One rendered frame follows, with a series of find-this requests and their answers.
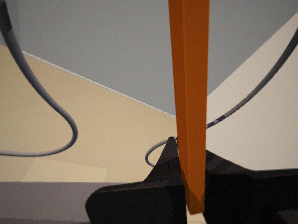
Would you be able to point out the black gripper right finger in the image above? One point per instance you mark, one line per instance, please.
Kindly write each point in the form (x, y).
(237, 195)

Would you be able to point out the orange handle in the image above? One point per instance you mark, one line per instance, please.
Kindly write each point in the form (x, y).
(189, 31)

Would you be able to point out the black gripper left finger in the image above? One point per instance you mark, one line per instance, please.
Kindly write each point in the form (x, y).
(159, 199)

